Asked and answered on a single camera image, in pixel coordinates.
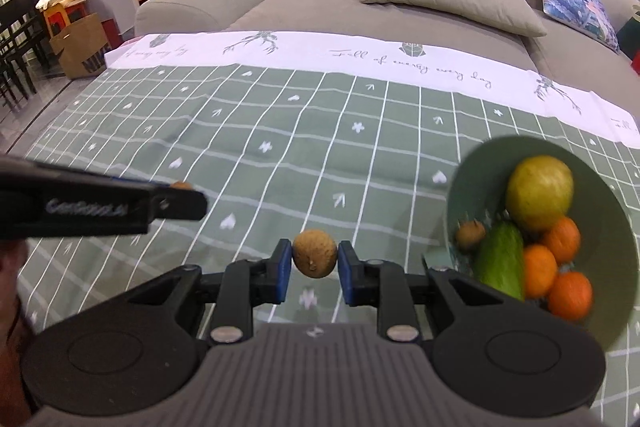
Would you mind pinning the orange mandarin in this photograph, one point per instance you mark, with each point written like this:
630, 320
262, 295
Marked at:
570, 294
565, 237
540, 269

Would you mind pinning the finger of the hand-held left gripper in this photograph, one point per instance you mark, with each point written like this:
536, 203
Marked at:
180, 204

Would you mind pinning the green checked tablecloth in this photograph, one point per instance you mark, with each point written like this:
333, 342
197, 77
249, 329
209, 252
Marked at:
300, 132

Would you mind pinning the yellow-green pear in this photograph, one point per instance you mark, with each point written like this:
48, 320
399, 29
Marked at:
540, 192

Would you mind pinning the green cucumber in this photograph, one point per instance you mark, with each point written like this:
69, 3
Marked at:
500, 259

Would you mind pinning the dark wooden chair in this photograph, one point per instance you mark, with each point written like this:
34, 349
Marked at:
20, 42

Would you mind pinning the green colander bowl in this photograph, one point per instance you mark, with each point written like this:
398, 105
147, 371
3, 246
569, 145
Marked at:
480, 177

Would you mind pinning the red and yellow stool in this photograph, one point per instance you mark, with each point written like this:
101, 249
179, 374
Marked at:
62, 17

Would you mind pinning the cardboard box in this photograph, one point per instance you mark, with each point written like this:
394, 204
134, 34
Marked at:
80, 47

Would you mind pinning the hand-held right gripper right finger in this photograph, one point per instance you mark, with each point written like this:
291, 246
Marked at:
347, 274

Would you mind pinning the beige sofa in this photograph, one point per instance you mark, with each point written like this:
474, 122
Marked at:
310, 7

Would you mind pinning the blue printed pillow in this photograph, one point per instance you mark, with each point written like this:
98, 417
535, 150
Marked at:
575, 2

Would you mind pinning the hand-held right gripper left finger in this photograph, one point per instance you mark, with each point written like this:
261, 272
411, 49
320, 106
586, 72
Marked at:
282, 272

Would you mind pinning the person's left hand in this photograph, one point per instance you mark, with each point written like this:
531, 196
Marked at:
10, 269

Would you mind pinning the green box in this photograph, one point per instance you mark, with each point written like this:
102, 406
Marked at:
631, 34

